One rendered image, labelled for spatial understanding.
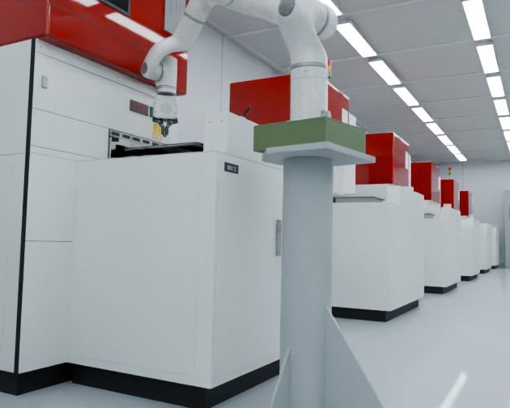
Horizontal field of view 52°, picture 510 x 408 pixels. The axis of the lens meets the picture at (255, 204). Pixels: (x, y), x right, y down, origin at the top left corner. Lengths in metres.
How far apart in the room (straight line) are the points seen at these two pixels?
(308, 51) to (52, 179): 0.99
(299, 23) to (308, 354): 1.01
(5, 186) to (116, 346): 0.68
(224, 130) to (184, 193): 0.25
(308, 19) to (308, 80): 0.18
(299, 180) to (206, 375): 0.66
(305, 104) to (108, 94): 0.89
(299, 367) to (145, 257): 0.62
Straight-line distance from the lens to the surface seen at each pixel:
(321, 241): 1.61
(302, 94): 1.68
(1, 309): 2.02
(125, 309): 1.87
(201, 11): 2.19
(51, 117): 2.02
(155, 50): 2.20
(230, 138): 1.74
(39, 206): 1.95
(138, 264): 1.82
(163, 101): 2.23
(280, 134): 1.61
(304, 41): 1.72
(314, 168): 1.61
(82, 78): 2.15
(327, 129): 1.54
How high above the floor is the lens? 0.54
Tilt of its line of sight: 4 degrees up
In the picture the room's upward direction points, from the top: 1 degrees clockwise
